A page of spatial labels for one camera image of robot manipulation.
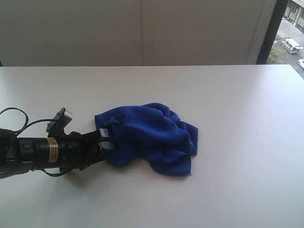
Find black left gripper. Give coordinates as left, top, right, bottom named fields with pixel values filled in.
left=58, top=128, right=117, bottom=170

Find dark window frame post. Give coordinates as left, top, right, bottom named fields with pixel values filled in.
left=256, top=0, right=288, bottom=65

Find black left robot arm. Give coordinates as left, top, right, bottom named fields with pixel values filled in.
left=0, top=129, right=116, bottom=179

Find white bus outside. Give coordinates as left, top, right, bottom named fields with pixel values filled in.
left=283, top=38, right=304, bottom=54

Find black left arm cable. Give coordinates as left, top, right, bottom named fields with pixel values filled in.
left=0, top=107, right=57, bottom=138

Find white car outside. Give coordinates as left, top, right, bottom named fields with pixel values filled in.
left=297, top=59, right=304, bottom=69

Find blue microfiber towel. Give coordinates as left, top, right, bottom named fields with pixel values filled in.
left=95, top=103, right=199, bottom=177

